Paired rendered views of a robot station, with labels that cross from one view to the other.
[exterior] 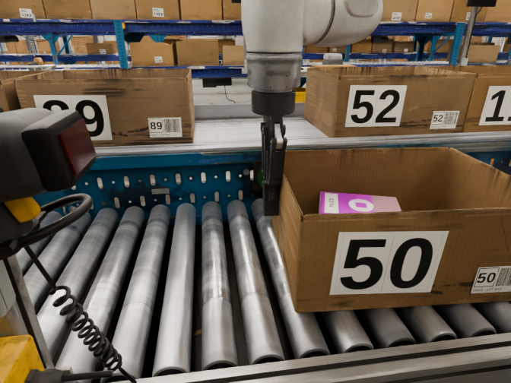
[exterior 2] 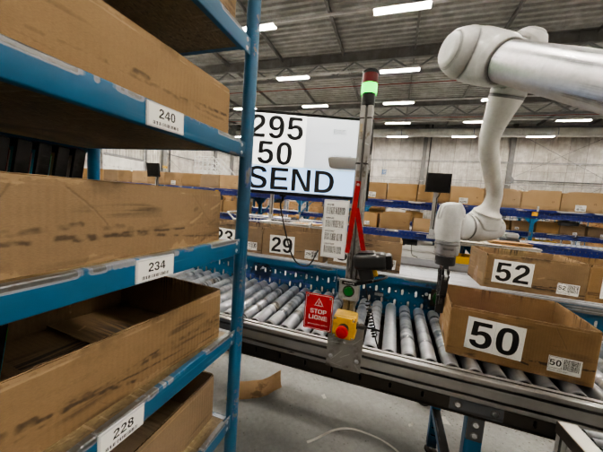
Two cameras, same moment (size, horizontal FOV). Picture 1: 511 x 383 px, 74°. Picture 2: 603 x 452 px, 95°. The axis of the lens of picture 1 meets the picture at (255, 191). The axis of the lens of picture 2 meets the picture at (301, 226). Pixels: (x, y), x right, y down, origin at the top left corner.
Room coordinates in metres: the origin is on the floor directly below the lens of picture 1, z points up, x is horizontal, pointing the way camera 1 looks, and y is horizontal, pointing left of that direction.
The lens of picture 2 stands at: (-0.65, 0.01, 1.23)
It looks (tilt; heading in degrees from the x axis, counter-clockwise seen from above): 5 degrees down; 26
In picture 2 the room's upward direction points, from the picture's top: 4 degrees clockwise
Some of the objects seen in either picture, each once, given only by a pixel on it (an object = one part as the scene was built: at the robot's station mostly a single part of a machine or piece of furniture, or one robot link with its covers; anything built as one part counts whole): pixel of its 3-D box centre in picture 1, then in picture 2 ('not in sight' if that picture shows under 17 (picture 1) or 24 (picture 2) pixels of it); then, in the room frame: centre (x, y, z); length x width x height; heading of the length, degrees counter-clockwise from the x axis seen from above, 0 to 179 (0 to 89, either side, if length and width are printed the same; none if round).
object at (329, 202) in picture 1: (357, 219); not in sight; (0.62, -0.21, 0.79); 0.16 x 0.11 x 0.07; 79
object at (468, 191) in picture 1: (386, 215); (503, 325); (0.56, -0.24, 0.83); 0.39 x 0.29 x 0.17; 94
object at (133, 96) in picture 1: (122, 105); (365, 250); (0.97, 0.38, 0.97); 0.39 x 0.29 x 0.17; 98
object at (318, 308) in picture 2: not in sight; (327, 313); (0.22, 0.32, 0.85); 0.16 x 0.01 x 0.13; 98
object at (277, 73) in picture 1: (274, 71); (446, 248); (0.59, -0.03, 1.09); 0.09 x 0.09 x 0.06
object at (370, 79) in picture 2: not in sight; (370, 84); (0.26, 0.25, 1.62); 0.05 x 0.05 x 0.06
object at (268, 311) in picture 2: not in sight; (278, 303); (0.47, 0.66, 0.72); 0.52 x 0.05 x 0.05; 8
